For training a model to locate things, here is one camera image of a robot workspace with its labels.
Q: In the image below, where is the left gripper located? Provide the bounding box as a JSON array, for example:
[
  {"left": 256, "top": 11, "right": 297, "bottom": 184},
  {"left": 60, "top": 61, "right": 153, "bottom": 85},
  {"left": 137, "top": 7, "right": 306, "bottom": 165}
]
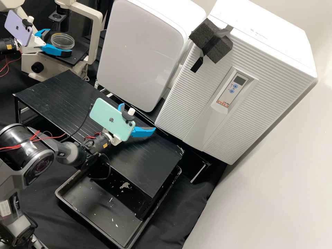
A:
[{"left": 27, "top": 29, "right": 74, "bottom": 58}]

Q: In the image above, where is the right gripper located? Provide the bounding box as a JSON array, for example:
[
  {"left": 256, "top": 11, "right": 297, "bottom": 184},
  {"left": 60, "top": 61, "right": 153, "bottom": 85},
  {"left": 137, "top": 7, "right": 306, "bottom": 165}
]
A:
[{"left": 108, "top": 103, "right": 156, "bottom": 146}]

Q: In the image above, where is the petri dish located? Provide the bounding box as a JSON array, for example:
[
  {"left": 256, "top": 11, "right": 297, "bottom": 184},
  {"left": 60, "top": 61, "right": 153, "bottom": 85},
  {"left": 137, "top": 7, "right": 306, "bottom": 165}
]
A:
[{"left": 50, "top": 33, "right": 76, "bottom": 50}]

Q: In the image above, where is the cream microscope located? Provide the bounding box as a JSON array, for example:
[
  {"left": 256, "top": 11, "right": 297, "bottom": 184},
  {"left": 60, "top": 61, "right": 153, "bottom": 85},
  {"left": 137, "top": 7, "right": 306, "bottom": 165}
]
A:
[{"left": 0, "top": 0, "right": 104, "bottom": 81}]

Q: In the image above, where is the black platform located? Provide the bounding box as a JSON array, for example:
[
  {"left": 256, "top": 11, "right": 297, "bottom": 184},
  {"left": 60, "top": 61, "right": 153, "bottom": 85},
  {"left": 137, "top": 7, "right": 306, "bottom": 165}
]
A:
[
  {"left": 13, "top": 70, "right": 185, "bottom": 220},
  {"left": 94, "top": 80, "right": 212, "bottom": 185}
]

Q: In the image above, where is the incubator door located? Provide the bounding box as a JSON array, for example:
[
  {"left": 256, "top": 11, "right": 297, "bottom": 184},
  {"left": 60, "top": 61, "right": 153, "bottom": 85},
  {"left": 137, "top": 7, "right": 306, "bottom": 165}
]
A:
[{"left": 155, "top": 18, "right": 319, "bottom": 166}]

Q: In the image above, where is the white box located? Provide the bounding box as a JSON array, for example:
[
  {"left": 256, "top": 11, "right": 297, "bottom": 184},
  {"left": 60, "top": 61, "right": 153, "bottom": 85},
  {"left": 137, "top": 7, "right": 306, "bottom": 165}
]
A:
[{"left": 96, "top": 0, "right": 207, "bottom": 113}]

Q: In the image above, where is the black tray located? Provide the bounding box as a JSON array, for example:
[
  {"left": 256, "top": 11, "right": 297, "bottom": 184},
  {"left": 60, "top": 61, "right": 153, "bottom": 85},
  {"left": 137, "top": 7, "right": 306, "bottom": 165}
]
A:
[{"left": 54, "top": 166, "right": 183, "bottom": 249}]

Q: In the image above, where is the white incubator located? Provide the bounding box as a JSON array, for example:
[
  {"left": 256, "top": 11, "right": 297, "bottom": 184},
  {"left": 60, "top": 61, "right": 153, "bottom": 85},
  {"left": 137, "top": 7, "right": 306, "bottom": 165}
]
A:
[{"left": 209, "top": 0, "right": 316, "bottom": 72}]

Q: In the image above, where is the right wrist camera phone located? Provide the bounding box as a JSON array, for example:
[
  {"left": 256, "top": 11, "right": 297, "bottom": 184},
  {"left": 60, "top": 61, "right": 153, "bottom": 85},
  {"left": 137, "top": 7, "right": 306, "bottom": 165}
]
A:
[{"left": 89, "top": 98, "right": 136, "bottom": 142}]

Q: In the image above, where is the wrist camera phone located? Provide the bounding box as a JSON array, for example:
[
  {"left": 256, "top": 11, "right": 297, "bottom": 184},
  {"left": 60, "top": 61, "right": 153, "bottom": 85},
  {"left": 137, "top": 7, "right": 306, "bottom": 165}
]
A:
[
  {"left": 4, "top": 10, "right": 35, "bottom": 48},
  {"left": 89, "top": 98, "right": 136, "bottom": 142}
]

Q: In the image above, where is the left wrist camera phone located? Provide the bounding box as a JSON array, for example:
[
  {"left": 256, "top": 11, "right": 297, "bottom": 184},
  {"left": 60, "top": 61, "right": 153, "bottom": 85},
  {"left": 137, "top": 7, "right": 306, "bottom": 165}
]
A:
[{"left": 4, "top": 10, "right": 35, "bottom": 48}]

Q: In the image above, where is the black cable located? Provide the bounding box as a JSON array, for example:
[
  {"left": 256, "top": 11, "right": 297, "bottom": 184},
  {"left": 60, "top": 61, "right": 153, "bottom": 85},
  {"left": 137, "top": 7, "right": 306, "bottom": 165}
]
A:
[
  {"left": 61, "top": 103, "right": 94, "bottom": 142},
  {"left": 80, "top": 152, "right": 112, "bottom": 183}
]

